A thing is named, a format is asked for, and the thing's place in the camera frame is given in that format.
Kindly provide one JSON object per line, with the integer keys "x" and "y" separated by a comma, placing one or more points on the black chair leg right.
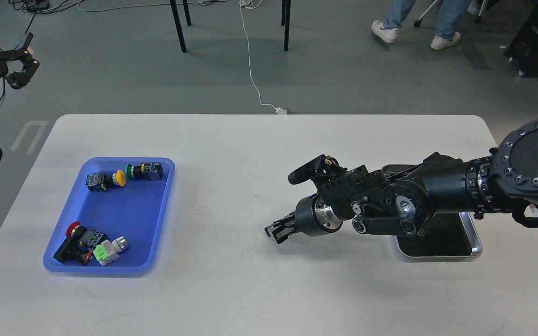
{"x": 285, "y": 22}

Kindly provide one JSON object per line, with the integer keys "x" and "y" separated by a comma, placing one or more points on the white green selector switch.
{"x": 108, "y": 251}

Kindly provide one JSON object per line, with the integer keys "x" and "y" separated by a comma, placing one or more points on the red emergency stop switch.
{"x": 79, "y": 244}

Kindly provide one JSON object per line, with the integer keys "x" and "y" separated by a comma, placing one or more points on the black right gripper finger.
{"x": 279, "y": 232}
{"x": 288, "y": 219}

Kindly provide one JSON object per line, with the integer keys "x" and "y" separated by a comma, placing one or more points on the black chair leg left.
{"x": 177, "y": 21}

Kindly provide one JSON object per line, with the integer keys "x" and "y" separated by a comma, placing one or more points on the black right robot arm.
{"x": 507, "y": 182}

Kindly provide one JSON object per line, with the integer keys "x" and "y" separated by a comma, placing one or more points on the green push button switch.
{"x": 149, "y": 171}

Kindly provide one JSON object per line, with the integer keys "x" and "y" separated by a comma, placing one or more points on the silver metal tray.
{"x": 442, "y": 238}

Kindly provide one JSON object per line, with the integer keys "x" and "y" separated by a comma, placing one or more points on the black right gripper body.
{"x": 315, "y": 218}

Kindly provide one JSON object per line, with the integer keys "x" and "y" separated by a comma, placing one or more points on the yellow push button switch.
{"x": 99, "y": 181}

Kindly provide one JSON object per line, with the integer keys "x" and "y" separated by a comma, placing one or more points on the black chair leg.
{"x": 177, "y": 21}
{"x": 285, "y": 22}

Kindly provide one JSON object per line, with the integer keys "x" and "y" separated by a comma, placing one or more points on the blue plastic tray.
{"x": 135, "y": 211}

